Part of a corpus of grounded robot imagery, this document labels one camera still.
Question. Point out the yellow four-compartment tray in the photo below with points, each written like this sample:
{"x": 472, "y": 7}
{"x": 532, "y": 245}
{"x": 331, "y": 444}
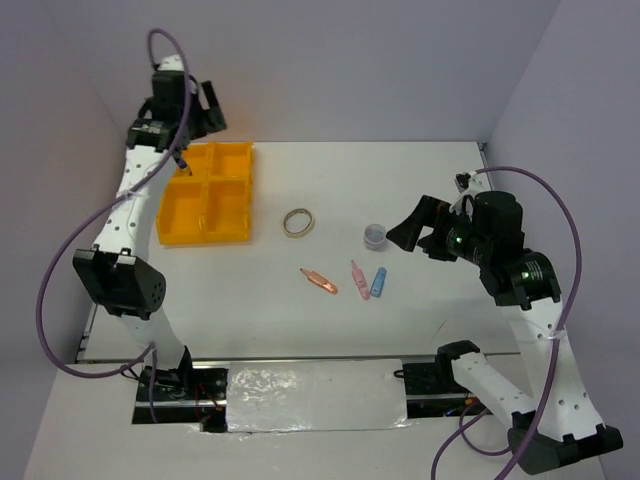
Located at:
{"x": 212, "y": 204}

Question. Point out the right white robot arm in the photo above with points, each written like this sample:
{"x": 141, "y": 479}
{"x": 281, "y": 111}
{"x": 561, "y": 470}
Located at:
{"x": 557, "y": 424}

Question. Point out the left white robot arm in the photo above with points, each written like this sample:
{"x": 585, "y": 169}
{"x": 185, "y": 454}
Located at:
{"x": 115, "y": 269}

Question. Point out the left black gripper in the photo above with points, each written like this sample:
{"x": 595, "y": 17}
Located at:
{"x": 213, "y": 119}

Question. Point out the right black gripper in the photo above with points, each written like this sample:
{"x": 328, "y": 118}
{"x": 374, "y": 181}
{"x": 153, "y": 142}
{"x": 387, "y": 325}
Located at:
{"x": 430, "y": 211}

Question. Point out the beige masking tape roll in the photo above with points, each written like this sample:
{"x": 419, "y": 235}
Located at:
{"x": 298, "y": 223}

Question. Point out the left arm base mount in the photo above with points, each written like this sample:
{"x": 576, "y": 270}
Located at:
{"x": 203, "y": 405}

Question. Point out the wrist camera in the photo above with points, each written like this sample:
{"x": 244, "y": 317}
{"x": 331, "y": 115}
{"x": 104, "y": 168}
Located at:
{"x": 172, "y": 63}
{"x": 467, "y": 181}

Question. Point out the small purple-capped glue bottle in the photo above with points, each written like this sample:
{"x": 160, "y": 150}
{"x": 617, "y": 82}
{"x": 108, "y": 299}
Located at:
{"x": 184, "y": 168}

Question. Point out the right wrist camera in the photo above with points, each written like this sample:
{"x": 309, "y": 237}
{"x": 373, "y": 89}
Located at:
{"x": 467, "y": 181}

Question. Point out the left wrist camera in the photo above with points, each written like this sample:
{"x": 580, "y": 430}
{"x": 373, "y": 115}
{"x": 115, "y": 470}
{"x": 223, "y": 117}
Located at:
{"x": 172, "y": 63}

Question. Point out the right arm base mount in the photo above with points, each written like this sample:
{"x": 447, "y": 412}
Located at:
{"x": 430, "y": 395}

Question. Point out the clear round pin jar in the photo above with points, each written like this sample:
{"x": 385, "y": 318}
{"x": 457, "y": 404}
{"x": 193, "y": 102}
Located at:
{"x": 374, "y": 237}

